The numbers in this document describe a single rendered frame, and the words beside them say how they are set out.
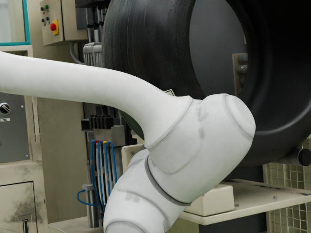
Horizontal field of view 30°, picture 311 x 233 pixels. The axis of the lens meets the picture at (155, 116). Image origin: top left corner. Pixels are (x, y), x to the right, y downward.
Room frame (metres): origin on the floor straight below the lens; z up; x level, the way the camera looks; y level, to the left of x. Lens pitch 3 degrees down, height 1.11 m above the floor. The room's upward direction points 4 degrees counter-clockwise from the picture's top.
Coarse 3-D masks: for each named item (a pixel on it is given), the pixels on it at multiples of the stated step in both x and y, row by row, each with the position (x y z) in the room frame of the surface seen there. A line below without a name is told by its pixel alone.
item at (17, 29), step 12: (0, 0) 1.81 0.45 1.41; (12, 0) 1.83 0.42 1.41; (24, 0) 1.85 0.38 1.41; (0, 12) 1.81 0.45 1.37; (12, 12) 1.83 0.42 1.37; (24, 12) 1.84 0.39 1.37; (0, 24) 1.81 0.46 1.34; (12, 24) 1.83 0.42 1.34; (24, 24) 1.85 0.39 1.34; (0, 36) 1.81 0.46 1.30; (12, 36) 1.83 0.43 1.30; (24, 36) 1.85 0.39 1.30
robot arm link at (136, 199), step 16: (144, 160) 0.90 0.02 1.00; (128, 176) 0.90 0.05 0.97; (144, 176) 0.87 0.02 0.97; (112, 192) 0.91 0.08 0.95; (128, 192) 0.88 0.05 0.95; (144, 192) 0.87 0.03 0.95; (160, 192) 0.86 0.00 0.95; (112, 208) 0.87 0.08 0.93; (128, 208) 0.85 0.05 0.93; (144, 208) 0.85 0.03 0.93; (160, 208) 0.87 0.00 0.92; (176, 208) 0.88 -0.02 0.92; (112, 224) 0.85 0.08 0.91; (128, 224) 0.84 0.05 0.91; (144, 224) 0.84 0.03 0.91; (160, 224) 0.86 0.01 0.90
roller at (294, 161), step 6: (294, 150) 1.48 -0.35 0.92; (300, 150) 1.46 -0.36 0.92; (306, 150) 1.46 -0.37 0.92; (288, 156) 1.48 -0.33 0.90; (294, 156) 1.47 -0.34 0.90; (300, 156) 1.45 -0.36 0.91; (306, 156) 1.46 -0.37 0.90; (276, 162) 1.54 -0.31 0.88; (282, 162) 1.52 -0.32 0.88; (288, 162) 1.49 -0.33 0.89; (294, 162) 1.47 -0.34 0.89; (300, 162) 1.45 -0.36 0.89; (306, 162) 1.46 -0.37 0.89
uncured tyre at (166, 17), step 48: (144, 0) 1.28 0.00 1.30; (192, 0) 1.27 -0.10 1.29; (240, 0) 1.70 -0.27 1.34; (288, 0) 1.64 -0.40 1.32; (144, 48) 1.26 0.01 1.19; (288, 48) 1.69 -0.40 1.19; (192, 96) 1.27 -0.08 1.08; (240, 96) 1.71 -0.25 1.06; (288, 96) 1.65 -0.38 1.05; (288, 144) 1.40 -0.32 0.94
